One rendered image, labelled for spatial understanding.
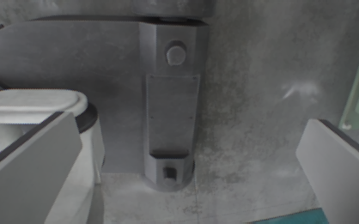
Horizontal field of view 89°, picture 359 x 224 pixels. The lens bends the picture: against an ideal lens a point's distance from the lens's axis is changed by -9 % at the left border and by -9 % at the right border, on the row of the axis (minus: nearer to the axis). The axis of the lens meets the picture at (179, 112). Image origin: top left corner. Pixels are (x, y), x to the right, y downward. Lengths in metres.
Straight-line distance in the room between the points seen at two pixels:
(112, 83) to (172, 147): 0.23
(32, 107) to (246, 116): 0.68
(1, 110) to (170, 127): 0.36
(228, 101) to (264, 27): 0.27
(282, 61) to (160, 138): 0.49
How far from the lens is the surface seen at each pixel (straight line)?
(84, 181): 0.31
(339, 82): 0.96
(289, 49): 0.77
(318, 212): 1.63
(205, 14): 0.46
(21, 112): 0.43
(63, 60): 0.53
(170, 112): 0.51
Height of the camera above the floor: 0.63
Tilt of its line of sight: 59 degrees down
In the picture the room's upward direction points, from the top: 171 degrees clockwise
